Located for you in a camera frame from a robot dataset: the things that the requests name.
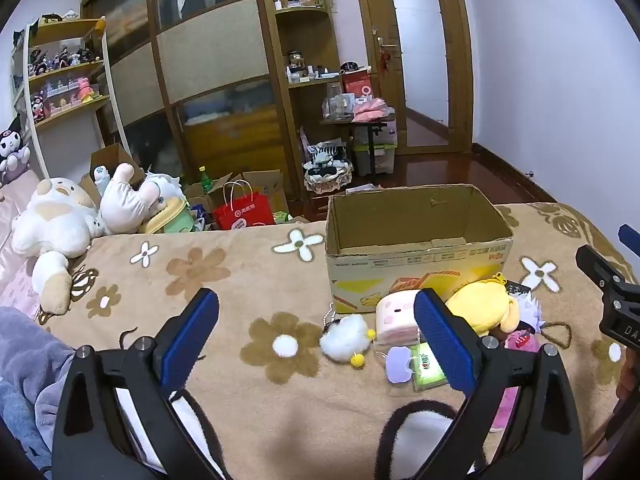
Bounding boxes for large white brown plush bear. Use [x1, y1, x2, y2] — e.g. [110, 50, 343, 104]
[11, 177, 108, 316]

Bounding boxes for black side table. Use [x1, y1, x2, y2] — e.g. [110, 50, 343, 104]
[320, 115, 397, 177]

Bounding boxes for white-framed display shelf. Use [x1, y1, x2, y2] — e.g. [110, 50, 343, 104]
[10, 12, 132, 181]

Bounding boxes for white-haired plush doll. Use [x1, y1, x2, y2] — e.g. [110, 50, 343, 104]
[504, 292, 545, 353]

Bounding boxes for purple charm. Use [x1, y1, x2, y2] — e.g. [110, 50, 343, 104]
[372, 342, 417, 387]

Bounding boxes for clear storage bin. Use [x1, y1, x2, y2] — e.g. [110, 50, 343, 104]
[352, 142, 396, 177]

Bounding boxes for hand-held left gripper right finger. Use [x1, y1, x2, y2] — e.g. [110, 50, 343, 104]
[414, 287, 585, 480]

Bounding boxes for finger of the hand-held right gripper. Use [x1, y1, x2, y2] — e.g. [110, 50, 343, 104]
[618, 224, 640, 257]
[575, 245, 627, 291]

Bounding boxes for printed cardboard box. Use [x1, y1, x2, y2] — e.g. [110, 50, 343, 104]
[325, 184, 516, 315]

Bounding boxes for open brown cardboard box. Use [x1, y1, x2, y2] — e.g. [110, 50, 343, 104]
[80, 142, 146, 201]

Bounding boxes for green tissue pack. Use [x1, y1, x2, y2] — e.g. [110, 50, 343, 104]
[411, 342, 450, 392]

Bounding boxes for clear plastic containers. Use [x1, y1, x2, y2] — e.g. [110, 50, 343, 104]
[322, 82, 356, 121]

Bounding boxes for red paper bag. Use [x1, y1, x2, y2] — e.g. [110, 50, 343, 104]
[212, 180, 276, 231]

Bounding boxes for pink folded cloth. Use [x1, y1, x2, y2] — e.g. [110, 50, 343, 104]
[352, 97, 394, 122]

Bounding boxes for person's right hand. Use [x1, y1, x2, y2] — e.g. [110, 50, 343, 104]
[617, 347, 640, 411]

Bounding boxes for yellow plush toy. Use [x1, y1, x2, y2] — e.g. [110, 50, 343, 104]
[444, 272, 522, 337]

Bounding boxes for zebra striped plush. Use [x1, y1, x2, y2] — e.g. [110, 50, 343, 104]
[306, 142, 349, 169]

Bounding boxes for pink figure toy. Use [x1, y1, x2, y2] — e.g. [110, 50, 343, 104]
[75, 77, 99, 106]

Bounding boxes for white fluffy plush keychain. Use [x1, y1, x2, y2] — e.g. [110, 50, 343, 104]
[319, 313, 377, 369]

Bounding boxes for wooden door with glass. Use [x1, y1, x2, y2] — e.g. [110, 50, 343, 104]
[350, 0, 476, 156]

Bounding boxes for wooden open corner shelf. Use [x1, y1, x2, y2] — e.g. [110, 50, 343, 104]
[270, 0, 351, 211]

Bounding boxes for flat-flapped cardboard box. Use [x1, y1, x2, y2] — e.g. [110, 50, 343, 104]
[185, 170, 291, 226]

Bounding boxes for wicker basket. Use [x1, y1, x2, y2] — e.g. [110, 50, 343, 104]
[303, 162, 354, 195]

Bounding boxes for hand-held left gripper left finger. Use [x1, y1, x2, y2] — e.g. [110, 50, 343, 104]
[52, 287, 221, 480]

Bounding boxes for wooden wardrobe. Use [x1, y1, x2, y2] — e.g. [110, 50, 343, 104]
[80, 0, 301, 201]

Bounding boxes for beige floral blanket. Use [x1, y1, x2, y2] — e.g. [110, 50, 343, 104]
[0, 202, 640, 480]

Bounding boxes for plush doll with pink limbs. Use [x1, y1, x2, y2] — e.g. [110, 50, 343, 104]
[95, 162, 183, 235]

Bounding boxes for red box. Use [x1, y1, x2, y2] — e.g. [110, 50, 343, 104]
[341, 67, 374, 106]

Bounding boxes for pink square plush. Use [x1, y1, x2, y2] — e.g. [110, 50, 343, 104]
[375, 289, 423, 345]

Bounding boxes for black purple plush doll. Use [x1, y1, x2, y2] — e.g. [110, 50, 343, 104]
[0, 115, 34, 186]

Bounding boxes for grey fleece garment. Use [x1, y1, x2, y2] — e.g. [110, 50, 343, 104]
[0, 307, 76, 480]

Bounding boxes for green yellow plush bag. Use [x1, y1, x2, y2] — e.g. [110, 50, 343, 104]
[139, 199, 196, 234]

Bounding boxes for pink bed sheet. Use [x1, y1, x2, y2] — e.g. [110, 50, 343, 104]
[0, 170, 43, 311]

